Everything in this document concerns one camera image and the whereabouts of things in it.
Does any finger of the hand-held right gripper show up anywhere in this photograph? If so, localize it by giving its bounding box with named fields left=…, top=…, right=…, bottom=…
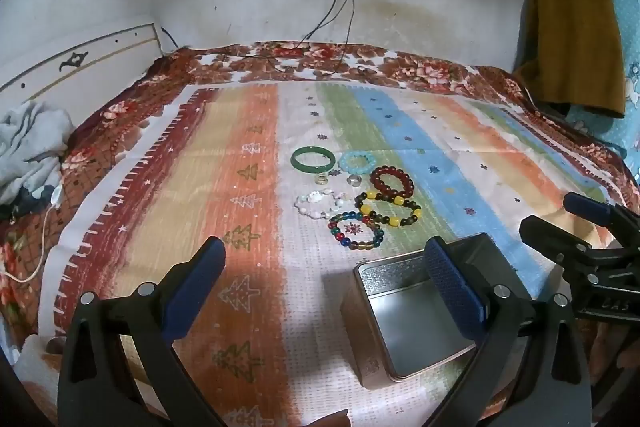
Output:
left=564, top=192, right=640, bottom=248
left=519, top=215, right=640, bottom=298

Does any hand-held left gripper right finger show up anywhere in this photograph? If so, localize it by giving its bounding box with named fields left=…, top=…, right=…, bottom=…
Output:
left=424, top=235, right=593, bottom=427

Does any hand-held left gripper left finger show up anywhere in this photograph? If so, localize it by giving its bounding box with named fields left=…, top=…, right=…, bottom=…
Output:
left=57, top=235, right=227, bottom=427

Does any silver metal tin box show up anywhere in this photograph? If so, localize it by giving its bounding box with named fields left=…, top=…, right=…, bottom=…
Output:
left=341, top=233, right=501, bottom=390

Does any yellow and dark bead bracelet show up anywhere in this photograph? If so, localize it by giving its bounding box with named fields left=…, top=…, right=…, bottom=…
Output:
left=354, top=190, right=422, bottom=229

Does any multicolour glass bead bracelet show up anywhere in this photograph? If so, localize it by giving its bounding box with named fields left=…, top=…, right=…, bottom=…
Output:
left=328, top=212, right=385, bottom=251

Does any dark red bead bracelet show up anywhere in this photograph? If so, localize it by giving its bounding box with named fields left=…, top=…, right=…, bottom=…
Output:
left=370, top=165, right=415, bottom=198

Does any white bead bracelet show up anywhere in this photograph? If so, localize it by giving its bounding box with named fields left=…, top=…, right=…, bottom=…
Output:
left=294, top=189, right=351, bottom=220

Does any green jade bangle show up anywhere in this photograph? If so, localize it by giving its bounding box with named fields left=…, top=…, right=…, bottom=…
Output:
left=291, top=147, right=335, bottom=174

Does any light blue bead bracelet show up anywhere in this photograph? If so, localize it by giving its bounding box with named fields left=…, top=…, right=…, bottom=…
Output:
left=339, top=152, right=377, bottom=175

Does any striped colourful blanket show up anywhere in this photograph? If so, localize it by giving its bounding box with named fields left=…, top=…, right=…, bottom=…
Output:
left=37, top=82, right=621, bottom=427

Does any blue printed cloth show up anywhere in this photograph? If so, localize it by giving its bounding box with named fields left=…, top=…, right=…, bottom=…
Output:
left=565, top=0, right=640, bottom=158

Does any mustard hanging garment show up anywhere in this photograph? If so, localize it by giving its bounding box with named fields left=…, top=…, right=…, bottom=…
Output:
left=512, top=0, right=636, bottom=120

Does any grey crumpled cloth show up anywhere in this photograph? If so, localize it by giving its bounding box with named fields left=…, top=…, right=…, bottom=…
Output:
left=0, top=101, right=76, bottom=208

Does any white headboard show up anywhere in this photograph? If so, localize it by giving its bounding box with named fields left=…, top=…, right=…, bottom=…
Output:
left=0, top=23, right=163, bottom=108

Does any floral brown bedsheet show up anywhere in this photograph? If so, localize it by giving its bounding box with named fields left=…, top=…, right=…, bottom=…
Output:
left=0, top=41, right=640, bottom=383

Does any white charger cable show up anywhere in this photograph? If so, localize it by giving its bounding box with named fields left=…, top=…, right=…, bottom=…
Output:
left=0, top=184, right=66, bottom=283

